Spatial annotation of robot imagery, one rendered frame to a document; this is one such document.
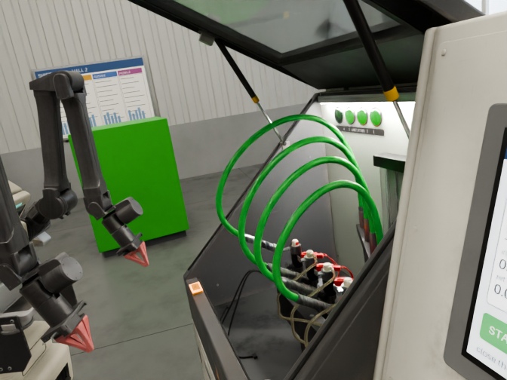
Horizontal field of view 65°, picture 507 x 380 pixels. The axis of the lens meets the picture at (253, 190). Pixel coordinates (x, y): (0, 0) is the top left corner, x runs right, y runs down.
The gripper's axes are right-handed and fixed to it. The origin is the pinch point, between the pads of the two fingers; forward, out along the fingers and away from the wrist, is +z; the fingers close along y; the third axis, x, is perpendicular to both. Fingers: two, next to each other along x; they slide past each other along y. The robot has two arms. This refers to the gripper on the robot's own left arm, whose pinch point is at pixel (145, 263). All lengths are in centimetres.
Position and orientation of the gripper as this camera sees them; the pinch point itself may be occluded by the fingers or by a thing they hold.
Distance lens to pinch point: 137.7
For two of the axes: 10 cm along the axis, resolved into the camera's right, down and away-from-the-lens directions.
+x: -8.3, 5.3, 1.6
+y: 0.2, -2.6, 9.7
